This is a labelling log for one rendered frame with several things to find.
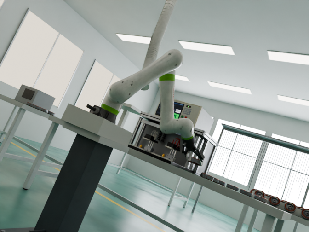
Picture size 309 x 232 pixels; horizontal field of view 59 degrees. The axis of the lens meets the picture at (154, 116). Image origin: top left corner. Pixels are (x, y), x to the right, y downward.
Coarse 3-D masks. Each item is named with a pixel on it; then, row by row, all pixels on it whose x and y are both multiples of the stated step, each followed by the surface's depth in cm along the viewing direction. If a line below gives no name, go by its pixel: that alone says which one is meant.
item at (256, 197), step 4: (220, 180) 255; (220, 184) 254; (224, 184) 256; (228, 184) 251; (232, 188) 247; (236, 188) 247; (240, 192) 245; (244, 192) 241; (248, 192) 240; (256, 196) 236; (260, 200) 233; (264, 200) 233
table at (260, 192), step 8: (256, 192) 295; (280, 200) 296; (248, 208) 291; (288, 208) 277; (304, 208) 284; (240, 216) 288; (256, 216) 351; (296, 216) 262; (304, 216) 266; (240, 224) 286; (304, 224) 257
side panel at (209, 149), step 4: (208, 140) 241; (208, 144) 247; (204, 148) 239; (208, 148) 249; (212, 148) 258; (204, 152) 240; (208, 152) 252; (212, 152) 260; (208, 156) 254; (212, 156) 261; (204, 160) 248; (208, 160) 257; (204, 164) 251; (208, 164) 258; (196, 168) 236; (200, 168) 246; (204, 168) 254; (208, 168) 259; (196, 172) 237; (200, 172) 248; (204, 172) 256; (200, 176) 247
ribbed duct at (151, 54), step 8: (168, 0) 402; (176, 0) 406; (168, 8) 399; (160, 16) 399; (168, 16) 399; (160, 24) 394; (160, 32) 392; (152, 40) 390; (160, 40) 392; (152, 48) 384; (152, 56) 380; (144, 64) 377; (144, 88) 366
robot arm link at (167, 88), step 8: (160, 88) 185; (168, 88) 183; (160, 96) 186; (168, 96) 183; (160, 104) 189; (168, 104) 183; (160, 112) 187; (168, 112) 183; (160, 120) 185; (168, 120) 182; (160, 128) 185; (168, 128) 182
